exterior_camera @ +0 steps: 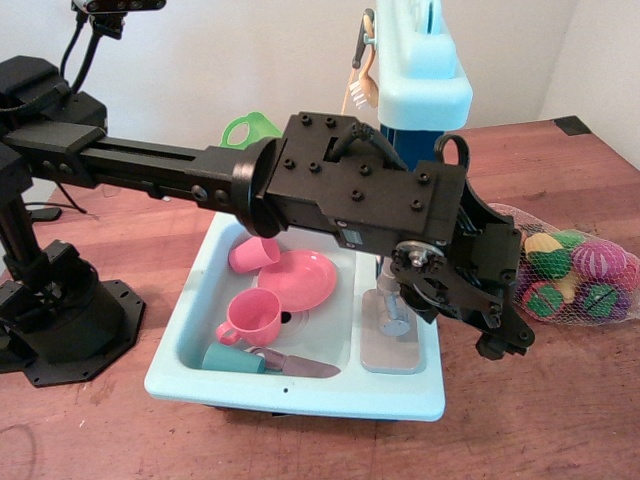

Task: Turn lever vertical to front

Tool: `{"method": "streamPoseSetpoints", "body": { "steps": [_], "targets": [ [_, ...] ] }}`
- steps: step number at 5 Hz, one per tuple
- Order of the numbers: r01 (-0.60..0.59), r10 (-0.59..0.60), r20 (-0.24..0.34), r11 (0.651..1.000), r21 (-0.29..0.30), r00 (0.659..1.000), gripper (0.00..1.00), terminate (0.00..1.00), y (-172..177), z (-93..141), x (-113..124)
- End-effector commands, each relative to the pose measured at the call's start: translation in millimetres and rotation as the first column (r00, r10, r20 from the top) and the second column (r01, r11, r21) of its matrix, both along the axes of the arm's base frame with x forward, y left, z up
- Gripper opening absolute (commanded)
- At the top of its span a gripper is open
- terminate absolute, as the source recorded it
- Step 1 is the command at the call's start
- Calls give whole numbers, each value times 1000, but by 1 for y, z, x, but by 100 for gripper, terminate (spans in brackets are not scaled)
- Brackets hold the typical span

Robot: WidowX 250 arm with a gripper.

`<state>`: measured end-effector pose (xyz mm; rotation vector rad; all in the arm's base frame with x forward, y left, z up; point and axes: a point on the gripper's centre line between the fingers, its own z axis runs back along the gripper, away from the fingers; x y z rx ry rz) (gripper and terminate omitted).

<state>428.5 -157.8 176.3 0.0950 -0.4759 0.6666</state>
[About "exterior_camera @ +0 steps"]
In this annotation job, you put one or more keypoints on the toy dish brush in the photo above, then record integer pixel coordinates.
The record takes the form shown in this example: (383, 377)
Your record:
(365, 42)

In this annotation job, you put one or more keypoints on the pink cup with handle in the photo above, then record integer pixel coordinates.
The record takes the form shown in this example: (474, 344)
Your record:
(253, 316)

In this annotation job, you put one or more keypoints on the pink cup lying down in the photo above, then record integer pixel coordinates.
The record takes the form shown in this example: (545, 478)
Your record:
(253, 254)

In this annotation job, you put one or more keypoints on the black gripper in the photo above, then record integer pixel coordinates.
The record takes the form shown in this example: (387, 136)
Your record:
(461, 261)

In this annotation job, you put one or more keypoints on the light blue toy shelf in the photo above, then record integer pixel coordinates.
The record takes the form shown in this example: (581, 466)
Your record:
(423, 88)

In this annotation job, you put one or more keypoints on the camera on black mount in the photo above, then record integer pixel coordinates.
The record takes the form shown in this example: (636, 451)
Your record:
(106, 18)

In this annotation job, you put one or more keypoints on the teal plastic cup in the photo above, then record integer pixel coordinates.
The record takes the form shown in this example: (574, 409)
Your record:
(219, 357)

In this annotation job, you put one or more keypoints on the net bag of toy vegetables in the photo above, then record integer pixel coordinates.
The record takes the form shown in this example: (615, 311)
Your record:
(571, 277)

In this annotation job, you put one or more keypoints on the black table corner bracket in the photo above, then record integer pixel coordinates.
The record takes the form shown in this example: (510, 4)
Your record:
(572, 125)

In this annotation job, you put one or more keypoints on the light blue toy sink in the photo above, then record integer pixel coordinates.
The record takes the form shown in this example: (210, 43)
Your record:
(365, 386)

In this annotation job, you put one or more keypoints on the grey toy faucet lever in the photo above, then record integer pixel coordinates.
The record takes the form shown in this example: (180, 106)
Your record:
(392, 312)

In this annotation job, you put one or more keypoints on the pink plastic plate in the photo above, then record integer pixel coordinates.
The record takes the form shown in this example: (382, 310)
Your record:
(301, 279)

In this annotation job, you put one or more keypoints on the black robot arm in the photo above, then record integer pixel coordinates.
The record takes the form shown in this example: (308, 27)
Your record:
(59, 322)

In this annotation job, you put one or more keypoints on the purple toy knife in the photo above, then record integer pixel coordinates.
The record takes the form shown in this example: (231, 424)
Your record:
(292, 365)

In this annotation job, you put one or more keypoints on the green plastic cup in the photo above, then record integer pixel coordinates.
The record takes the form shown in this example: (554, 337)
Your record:
(247, 130)

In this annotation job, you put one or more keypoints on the tan toy spoon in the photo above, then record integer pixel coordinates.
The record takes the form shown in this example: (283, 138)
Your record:
(369, 87)

